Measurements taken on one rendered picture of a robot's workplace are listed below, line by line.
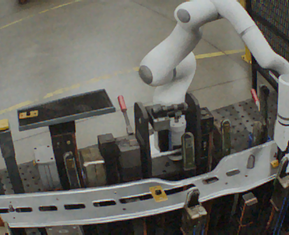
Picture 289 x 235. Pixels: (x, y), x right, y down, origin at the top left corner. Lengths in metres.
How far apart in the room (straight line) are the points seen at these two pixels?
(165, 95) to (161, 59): 0.19
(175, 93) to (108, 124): 1.91
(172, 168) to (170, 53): 0.39
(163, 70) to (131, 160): 0.37
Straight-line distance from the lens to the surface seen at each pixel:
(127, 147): 1.76
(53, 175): 1.70
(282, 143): 1.71
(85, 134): 3.90
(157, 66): 1.99
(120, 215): 1.60
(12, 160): 1.88
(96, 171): 1.72
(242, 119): 2.65
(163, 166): 1.87
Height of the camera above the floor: 2.04
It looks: 30 degrees down
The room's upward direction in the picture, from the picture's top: 3 degrees counter-clockwise
